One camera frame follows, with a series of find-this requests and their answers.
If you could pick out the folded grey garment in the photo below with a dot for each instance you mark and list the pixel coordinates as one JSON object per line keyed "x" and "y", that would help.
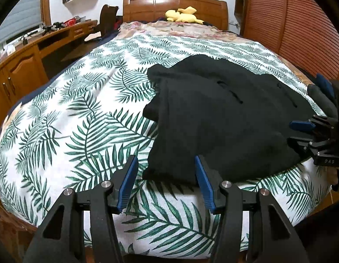
{"x": 321, "y": 100}

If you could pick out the person's leg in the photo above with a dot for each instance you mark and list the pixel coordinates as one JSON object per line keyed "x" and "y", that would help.
{"x": 322, "y": 238}

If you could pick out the wooden desk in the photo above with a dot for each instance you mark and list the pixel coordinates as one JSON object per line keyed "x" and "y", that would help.
{"x": 24, "y": 60}

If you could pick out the wooden bed headboard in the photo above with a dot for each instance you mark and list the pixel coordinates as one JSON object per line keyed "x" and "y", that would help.
{"x": 158, "y": 8}

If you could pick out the black tool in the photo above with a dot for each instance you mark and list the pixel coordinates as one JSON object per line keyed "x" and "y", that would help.
{"x": 53, "y": 27}

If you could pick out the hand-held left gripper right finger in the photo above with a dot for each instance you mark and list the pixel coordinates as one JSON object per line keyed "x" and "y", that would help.
{"x": 206, "y": 186}

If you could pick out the dark wooden chair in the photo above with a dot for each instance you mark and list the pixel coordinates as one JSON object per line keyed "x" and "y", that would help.
{"x": 107, "y": 19}

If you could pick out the grey window blind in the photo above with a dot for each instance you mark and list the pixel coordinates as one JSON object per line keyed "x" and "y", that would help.
{"x": 19, "y": 19}

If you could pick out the folded blue garment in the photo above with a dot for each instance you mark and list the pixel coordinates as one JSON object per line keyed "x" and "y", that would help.
{"x": 325, "y": 86}

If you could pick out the leaf print blanket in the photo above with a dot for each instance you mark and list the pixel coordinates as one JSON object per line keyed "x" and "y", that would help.
{"x": 76, "y": 120}

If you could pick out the person's right hand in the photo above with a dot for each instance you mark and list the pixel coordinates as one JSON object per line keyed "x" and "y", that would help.
{"x": 334, "y": 178}

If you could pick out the floral blanket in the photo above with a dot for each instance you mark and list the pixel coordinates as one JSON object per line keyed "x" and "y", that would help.
{"x": 213, "y": 33}

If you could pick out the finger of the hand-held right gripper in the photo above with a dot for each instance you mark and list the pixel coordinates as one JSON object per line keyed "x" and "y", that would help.
{"x": 302, "y": 125}
{"x": 300, "y": 146}

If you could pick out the wooden slatted wardrobe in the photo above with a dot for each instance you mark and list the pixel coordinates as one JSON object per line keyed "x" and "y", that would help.
{"x": 289, "y": 13}

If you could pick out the black coat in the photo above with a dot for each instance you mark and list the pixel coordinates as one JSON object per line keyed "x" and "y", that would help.
{"x": 226, "y": 115}

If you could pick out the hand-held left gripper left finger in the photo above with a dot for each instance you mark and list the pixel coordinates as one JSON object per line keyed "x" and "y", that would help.
{"x": 127, "y": 186}

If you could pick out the yellow plush toy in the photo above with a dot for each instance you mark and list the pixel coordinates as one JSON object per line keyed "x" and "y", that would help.
{"x": 183, "y": 15}

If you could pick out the red basket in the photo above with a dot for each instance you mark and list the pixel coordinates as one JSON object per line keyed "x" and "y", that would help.
{"x": 70, "y": 22}

